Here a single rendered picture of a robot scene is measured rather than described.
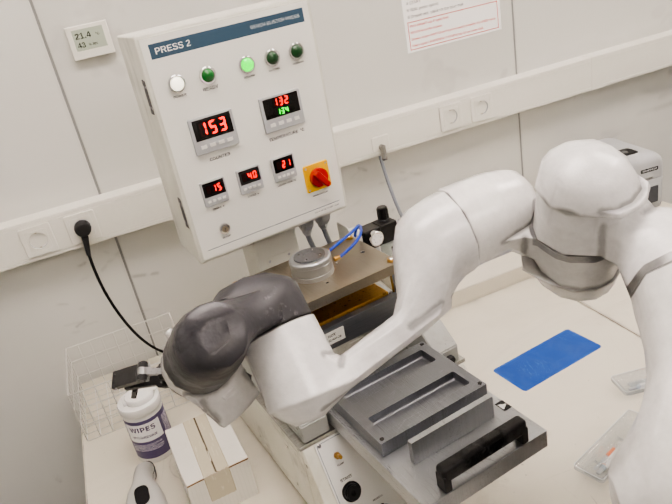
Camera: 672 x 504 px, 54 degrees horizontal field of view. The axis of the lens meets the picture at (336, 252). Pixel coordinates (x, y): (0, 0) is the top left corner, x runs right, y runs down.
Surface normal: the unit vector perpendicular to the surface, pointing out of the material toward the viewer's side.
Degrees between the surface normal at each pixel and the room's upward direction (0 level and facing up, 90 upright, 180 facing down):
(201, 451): 1
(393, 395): 0
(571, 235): 103
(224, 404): 70
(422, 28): 90
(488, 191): 36
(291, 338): 50
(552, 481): 0
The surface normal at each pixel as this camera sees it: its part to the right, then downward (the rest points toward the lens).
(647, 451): -0.83, -0.45
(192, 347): -0.25, -0.01
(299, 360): 0.23, -0.34
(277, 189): 0.50, 0.29
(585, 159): -0.30, -0.55
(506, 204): 0.28, -0.05
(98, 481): -0.18, -0.89
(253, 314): 0.60, -0.56
